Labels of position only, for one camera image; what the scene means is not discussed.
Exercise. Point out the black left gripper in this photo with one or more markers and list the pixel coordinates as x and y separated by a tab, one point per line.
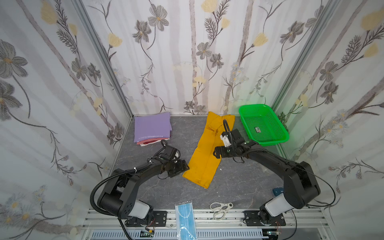
180	166

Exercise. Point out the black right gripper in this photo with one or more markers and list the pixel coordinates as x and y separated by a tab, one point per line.
222	150

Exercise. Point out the yellow t-shirt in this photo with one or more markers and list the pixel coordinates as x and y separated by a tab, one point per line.
203	164

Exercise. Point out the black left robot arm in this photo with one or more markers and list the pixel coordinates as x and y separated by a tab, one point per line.
117	195

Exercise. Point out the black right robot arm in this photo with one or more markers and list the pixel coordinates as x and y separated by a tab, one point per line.
299	181

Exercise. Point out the green plastic basket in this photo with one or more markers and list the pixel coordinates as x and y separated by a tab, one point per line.
273	131

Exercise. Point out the folded purple t-shirt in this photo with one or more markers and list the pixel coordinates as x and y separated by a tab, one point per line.
152	127

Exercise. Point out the blue face mask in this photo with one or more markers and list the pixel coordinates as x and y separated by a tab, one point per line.
185	221

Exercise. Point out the small blue box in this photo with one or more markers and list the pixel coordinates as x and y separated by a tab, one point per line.
277	191

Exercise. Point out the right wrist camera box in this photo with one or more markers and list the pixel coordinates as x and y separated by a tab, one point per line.
225	140

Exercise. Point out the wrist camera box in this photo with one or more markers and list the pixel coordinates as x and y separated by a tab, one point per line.
170	154
225	140

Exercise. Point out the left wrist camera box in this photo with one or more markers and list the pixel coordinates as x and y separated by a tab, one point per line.
170	154

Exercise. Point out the white handled scissors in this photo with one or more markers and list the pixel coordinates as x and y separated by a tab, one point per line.
220	210

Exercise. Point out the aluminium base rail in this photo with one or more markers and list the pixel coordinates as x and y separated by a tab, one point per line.
305	224

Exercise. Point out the aluminium corner post right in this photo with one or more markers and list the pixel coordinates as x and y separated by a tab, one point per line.
315	35

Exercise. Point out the aluminium corner post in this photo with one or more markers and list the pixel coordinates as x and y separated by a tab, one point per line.
101	52
315	35

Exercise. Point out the aluminium corner post left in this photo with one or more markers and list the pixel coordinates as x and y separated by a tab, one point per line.
101	52

